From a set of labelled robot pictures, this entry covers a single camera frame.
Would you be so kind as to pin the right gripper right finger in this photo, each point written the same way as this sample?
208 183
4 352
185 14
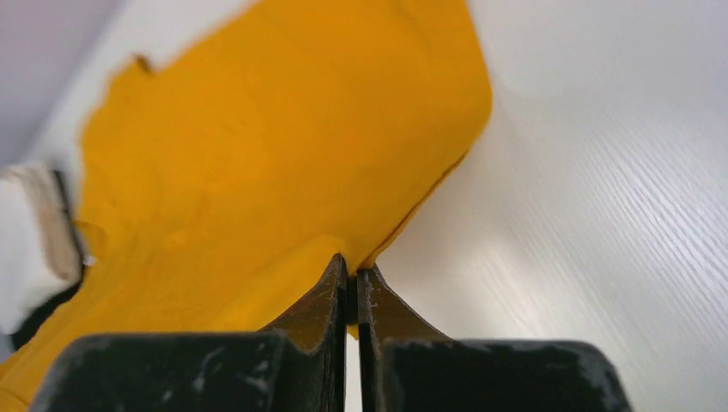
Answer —
408 365

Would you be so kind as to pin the folded white t shirt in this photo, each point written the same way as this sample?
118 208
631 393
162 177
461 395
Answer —
40 257

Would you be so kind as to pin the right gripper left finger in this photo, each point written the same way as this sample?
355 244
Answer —
295 363

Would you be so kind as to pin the yellow t shirt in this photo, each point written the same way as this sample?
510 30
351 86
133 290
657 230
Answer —
217 189

